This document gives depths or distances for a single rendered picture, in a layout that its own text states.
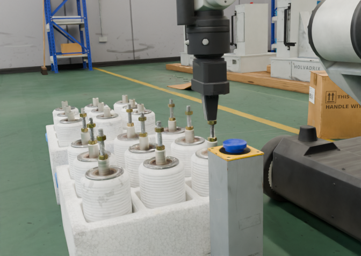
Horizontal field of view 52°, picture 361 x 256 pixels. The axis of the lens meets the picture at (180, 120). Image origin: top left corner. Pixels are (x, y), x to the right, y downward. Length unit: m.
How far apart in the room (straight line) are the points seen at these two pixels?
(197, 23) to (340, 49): 0.30
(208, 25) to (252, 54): 3.43
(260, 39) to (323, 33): 3.38
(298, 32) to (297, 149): 2.61
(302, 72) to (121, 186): 2.74
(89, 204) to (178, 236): 0.18
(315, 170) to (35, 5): 6.44
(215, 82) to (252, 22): 3.43
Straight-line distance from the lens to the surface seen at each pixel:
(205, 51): 0.74
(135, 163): 0.85
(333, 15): 0.84
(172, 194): 0.76
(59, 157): 1.21
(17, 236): 1.13
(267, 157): 1.10
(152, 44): 7.46
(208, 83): 0.73
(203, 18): 0.74
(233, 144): 0.62
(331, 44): 0.85
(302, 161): 1.01
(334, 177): 0.93
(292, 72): 3.42
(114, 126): 1.24
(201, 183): 0.80
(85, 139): 0.96
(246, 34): 4.12
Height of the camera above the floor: 0.51
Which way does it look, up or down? 13 degrees down
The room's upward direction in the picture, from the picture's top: 3 degrees counter-clockwise
